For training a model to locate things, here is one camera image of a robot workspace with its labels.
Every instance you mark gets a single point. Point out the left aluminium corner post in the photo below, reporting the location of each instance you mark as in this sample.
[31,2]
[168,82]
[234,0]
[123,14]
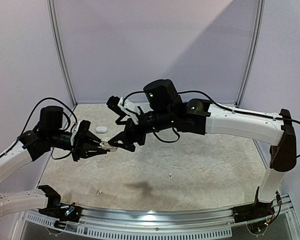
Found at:
[51,5]

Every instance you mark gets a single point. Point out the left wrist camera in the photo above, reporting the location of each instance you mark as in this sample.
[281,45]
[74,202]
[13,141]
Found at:
[79,131]

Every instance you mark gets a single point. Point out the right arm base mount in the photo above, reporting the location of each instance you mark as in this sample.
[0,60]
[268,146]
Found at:
[253,211]

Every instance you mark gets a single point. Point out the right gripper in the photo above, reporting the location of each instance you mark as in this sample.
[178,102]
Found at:
[134,132]

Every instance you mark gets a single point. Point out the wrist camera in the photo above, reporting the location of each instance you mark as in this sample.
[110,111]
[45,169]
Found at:
[124,108]
[79,131]

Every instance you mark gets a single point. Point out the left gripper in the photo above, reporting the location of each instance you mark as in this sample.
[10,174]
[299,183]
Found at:
[87,145]

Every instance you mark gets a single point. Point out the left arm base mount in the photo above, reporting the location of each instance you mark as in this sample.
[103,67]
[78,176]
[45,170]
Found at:
[55,208]

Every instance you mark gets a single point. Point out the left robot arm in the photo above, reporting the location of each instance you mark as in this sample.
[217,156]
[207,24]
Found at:
[30,146]

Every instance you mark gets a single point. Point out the white oval charging case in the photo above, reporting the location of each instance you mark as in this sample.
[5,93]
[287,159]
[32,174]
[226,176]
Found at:
[101,129]

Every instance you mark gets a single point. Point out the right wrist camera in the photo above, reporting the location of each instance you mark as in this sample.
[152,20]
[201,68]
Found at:
[124,108]

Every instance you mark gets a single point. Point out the aluminium front rail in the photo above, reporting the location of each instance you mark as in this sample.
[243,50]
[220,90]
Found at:
[209,224]

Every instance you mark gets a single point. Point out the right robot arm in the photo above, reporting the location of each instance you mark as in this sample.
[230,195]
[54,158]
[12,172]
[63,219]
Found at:
[206,116]

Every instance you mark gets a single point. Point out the aluminium corner post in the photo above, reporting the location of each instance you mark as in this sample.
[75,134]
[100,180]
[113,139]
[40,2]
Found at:
[51,5]
[252,51]

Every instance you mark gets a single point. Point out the right aluminium corner post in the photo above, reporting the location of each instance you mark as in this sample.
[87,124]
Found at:
[252,51]

